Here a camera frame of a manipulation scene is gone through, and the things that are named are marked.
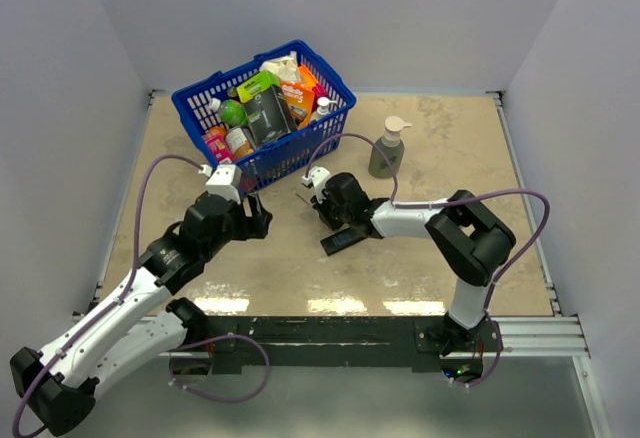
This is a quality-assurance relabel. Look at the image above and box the black remote control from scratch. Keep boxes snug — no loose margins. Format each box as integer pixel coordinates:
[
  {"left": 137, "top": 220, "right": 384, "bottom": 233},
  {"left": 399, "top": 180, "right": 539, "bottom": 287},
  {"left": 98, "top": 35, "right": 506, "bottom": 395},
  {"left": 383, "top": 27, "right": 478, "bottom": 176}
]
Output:
[{"left": 320, "top": 228, "right": 367, "bottom": 256}]

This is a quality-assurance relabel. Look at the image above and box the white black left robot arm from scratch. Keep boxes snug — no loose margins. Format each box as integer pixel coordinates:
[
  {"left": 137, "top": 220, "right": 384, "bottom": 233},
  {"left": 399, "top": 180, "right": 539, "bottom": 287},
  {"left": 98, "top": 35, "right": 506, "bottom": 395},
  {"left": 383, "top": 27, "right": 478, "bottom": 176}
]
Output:
[{"left": 10, "top": 193, "right": 273, "bottom": 437}]

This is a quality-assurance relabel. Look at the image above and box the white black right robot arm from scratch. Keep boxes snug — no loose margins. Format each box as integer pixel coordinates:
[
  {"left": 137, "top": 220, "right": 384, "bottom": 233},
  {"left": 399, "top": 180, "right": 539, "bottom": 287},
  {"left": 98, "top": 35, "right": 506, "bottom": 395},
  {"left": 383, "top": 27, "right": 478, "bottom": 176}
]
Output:
[{"left": 301, "top": 167, "right": 516, "bottom": 356}]

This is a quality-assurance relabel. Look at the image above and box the grey soap pump bottle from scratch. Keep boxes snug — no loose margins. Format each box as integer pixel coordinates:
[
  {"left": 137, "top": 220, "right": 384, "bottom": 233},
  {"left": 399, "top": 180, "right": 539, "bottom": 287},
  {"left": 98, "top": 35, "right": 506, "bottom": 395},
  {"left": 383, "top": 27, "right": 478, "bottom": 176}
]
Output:
[{"left": 368, "top": 116, "right": 411, "bottom": 179}]

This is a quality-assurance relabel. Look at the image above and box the orange labelled jar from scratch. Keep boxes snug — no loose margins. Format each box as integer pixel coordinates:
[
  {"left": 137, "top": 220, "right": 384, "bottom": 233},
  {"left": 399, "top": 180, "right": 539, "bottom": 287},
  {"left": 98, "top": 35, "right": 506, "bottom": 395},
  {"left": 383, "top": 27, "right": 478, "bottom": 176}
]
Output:
[{"left": 225, "top": 126, "right": 256, "bottom": 161}]

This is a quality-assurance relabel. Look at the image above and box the pink snack packet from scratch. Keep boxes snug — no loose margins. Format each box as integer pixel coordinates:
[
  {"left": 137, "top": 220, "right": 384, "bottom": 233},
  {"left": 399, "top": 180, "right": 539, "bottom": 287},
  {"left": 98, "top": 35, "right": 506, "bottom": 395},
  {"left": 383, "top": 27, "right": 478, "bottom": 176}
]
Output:
[{"left": 203, "top": 126, "right": 234, "bottom": 164}]

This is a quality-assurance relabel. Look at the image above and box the white pump bottle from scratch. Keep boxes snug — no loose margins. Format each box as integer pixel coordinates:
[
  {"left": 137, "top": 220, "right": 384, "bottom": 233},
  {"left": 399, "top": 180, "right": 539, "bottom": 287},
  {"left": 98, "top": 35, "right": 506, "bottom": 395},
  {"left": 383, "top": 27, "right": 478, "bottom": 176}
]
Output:
[{"left": 310, "top": 96, "right": 336, "bottom": 123}]

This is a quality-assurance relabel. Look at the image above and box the black green razor box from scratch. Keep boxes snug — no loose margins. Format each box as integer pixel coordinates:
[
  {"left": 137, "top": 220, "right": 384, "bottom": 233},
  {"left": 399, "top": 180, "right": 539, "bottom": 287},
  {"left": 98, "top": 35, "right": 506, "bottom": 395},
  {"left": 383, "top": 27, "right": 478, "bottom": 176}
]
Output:
[{"left": 237, "top": 70, "right": 297, "bottom": 147}]

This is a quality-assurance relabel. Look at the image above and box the blue plastic shopping basket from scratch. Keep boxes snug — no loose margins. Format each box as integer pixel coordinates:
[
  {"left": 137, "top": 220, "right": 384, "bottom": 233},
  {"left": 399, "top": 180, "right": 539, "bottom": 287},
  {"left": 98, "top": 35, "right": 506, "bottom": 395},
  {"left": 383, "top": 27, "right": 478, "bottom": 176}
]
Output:
[{"left": 171, "top": 39, "right": 357, "bottom": 191}]

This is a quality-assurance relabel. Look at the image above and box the green round bottle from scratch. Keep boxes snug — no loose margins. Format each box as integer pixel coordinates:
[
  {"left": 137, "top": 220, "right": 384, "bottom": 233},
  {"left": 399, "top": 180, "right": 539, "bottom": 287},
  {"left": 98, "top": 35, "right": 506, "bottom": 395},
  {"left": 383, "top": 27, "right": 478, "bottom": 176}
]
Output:
[{"left": 207, "top": 98, "right": 248, "bottom": 128}]

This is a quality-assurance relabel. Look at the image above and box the orange razor blade box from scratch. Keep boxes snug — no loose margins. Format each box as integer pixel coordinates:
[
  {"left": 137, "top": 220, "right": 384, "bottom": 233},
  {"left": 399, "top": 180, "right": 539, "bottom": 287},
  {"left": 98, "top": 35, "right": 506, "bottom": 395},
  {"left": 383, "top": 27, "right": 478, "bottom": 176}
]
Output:
[{"left": 281, "top": 82, "right": 316, "bottom": 129}]

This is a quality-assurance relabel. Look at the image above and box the beige crumpled bag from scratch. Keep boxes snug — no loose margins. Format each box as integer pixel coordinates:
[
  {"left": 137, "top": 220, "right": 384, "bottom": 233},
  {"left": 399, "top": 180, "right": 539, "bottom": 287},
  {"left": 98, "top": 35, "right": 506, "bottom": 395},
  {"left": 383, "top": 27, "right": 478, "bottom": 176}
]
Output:
[{"left": 259, "top": 51, "right": 302, "bottom": 83}]

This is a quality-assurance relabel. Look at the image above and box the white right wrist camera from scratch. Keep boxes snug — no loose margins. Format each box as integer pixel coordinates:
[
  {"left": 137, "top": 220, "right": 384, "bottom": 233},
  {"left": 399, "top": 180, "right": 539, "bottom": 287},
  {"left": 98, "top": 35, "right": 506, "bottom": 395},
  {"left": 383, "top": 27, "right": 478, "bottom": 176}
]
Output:
[{"left": 301, "top": 166, "right": 331, "bottom": 194}]

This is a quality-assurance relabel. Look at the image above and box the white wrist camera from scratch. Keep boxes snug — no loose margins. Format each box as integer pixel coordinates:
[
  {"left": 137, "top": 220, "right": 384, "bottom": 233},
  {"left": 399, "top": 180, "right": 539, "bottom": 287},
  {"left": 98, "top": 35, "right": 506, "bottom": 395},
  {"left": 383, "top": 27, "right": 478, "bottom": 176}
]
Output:
[
  {"left": 301, "top": 166, "right": 331, "bottom": 194},
  {"left": 205, "top": 164, "right": 242, "bottom": 204}
]

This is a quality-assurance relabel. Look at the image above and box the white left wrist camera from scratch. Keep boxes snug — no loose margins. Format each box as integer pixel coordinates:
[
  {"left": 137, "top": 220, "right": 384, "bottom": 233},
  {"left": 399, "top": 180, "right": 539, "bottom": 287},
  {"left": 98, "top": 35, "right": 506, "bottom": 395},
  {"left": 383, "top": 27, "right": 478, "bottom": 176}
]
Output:
[{"left": 205, "top": 164, "right": 242, "bottom": 204}]

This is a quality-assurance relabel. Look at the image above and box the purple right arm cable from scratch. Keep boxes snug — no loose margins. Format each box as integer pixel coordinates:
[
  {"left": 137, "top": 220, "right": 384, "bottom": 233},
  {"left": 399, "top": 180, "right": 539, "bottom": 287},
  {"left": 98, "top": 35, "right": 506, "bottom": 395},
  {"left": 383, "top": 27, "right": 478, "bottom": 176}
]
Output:
[{"left": 302, "top": 132, "right": 551, "bottom": 289}]

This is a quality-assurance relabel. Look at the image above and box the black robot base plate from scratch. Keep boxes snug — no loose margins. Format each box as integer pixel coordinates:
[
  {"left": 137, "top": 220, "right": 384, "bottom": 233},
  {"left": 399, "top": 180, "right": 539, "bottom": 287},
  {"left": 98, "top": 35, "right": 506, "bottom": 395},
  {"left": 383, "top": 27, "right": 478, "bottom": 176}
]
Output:
[{"left": 149, "top": 314, "right": 506, "bottom": 375}]

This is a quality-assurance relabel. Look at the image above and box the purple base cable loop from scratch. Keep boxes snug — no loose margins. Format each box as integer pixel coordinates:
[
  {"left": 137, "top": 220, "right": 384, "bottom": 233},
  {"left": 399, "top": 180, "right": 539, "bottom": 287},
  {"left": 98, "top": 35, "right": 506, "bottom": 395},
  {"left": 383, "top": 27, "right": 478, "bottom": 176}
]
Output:
[{"left": 168, "top": 336, "right": 270, "bottom": 405}]

